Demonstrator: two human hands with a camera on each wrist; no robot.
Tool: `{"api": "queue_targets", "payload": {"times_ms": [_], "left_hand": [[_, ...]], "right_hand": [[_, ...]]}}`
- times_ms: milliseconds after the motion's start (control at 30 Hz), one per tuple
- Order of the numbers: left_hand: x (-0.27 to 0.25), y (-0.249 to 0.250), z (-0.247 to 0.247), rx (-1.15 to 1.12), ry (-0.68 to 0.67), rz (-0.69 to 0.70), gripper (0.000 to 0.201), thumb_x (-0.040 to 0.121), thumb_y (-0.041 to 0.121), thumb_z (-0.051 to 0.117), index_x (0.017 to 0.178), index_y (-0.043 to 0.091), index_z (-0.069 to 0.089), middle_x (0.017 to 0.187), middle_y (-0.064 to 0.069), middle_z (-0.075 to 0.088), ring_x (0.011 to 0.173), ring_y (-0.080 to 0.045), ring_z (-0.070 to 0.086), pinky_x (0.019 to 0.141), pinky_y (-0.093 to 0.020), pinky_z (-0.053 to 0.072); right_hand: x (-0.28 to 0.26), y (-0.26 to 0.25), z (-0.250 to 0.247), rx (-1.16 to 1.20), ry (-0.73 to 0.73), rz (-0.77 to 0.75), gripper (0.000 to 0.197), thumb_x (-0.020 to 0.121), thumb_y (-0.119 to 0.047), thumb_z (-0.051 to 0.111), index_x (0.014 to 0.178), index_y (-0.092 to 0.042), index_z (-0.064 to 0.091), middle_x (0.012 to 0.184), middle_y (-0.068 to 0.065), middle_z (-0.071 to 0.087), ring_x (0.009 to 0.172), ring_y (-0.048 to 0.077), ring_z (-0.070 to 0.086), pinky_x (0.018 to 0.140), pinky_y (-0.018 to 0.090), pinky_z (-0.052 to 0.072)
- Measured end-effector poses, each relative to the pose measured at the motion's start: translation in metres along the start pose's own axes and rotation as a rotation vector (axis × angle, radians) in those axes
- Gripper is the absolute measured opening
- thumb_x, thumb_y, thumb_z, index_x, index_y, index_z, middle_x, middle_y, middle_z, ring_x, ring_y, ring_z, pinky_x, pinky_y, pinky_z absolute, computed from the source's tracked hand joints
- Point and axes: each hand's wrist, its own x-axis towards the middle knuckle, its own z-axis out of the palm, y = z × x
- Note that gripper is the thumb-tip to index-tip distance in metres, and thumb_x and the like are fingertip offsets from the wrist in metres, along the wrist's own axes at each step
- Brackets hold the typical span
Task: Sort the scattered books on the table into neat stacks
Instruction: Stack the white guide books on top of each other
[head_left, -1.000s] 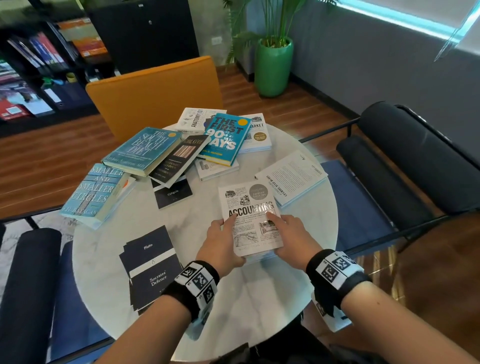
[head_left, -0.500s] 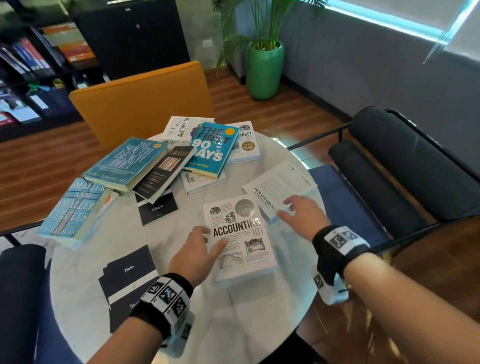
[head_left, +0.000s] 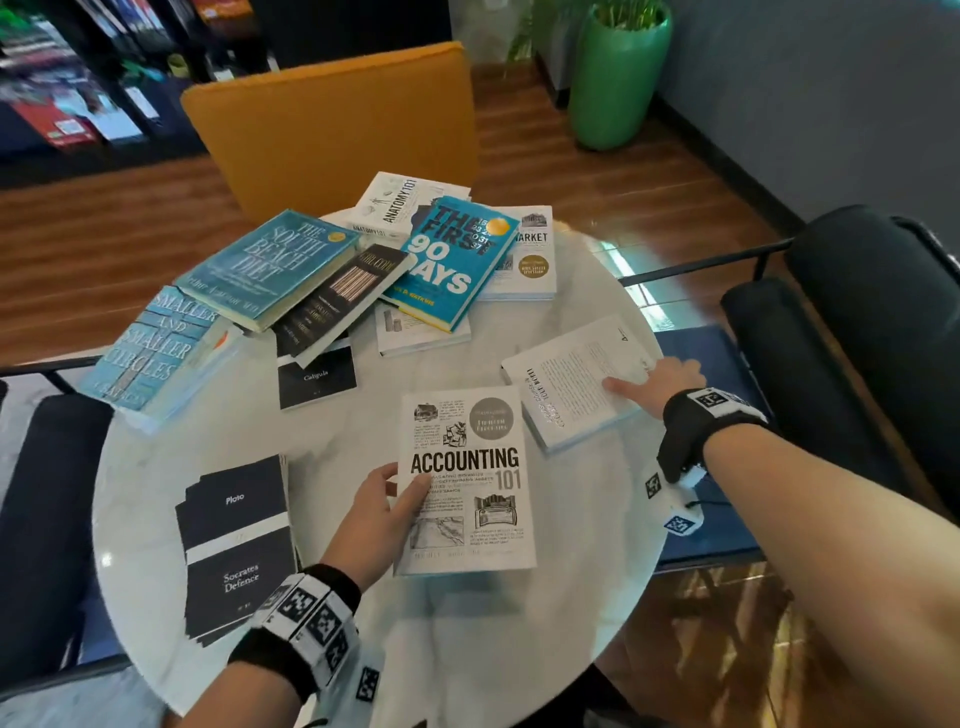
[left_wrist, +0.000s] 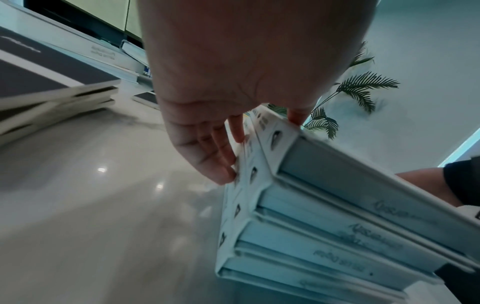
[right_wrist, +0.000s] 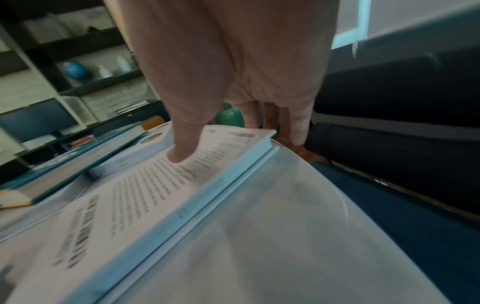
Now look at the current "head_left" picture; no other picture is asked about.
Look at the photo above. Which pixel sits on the grey patterned rug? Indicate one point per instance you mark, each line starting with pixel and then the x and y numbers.
pixel 75 705

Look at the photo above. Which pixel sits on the group of small black books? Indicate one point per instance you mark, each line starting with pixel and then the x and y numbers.
pixel 232 592

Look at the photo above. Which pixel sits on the light blue paperback book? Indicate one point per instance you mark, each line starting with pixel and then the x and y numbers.
pixel 150 345

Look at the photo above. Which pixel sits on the orange upholstered chair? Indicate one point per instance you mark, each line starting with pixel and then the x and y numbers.
pixel 330 127

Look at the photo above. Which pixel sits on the row of shelved books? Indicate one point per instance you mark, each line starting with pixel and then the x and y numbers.
pixel 127 15

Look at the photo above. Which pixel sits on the black marker-tagged wristband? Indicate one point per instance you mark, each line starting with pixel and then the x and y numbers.
pixel 690 435
pixel 300 607

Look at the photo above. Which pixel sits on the white book with body sketches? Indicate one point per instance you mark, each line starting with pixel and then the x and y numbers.
pixel 397 199

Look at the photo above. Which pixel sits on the orange striped boxes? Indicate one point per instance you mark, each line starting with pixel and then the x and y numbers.
pixel 225 7

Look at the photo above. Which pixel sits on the black bookshelf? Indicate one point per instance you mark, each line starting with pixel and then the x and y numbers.
pixel 75 169

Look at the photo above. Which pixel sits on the black book with barcode print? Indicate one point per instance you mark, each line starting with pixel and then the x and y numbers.
pixel 330 307

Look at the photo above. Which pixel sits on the blue book with yellow dot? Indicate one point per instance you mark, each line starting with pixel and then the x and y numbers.
pixel 450 262

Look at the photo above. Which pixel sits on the person's left hand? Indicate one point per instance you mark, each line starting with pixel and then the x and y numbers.
pixel 367 532

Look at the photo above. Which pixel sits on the white book with gold circle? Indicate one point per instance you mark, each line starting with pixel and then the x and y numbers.
pixel 532 255

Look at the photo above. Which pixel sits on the red box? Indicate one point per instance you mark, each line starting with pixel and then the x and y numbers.
pixel 56 127

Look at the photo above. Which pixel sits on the person's right hand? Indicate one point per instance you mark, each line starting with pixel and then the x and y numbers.
pixel 667 382

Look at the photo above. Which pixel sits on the white marker-tagged wrist camera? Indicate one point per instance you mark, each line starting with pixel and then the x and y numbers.
pixel 679 521
pixel 360 686

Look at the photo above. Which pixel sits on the white book with grey bars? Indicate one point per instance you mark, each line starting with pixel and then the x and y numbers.
pixel 405 337

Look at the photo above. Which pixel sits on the green palm plant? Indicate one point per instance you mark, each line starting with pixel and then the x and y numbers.
pixel 630 11

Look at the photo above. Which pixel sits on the teal hardcover book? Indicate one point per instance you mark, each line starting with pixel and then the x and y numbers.
pixel 262 262

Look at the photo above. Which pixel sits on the black cabinet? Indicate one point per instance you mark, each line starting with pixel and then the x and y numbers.
pixel 352 30

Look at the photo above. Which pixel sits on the person's right forearm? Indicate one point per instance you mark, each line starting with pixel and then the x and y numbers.
pixel 825 540

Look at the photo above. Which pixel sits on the black roll-cushion lounge chair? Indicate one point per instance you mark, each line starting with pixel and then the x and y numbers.
pixel 862 315
pixel 45 525

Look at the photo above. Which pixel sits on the green plant pot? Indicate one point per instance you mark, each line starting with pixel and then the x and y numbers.
pixel 619 82

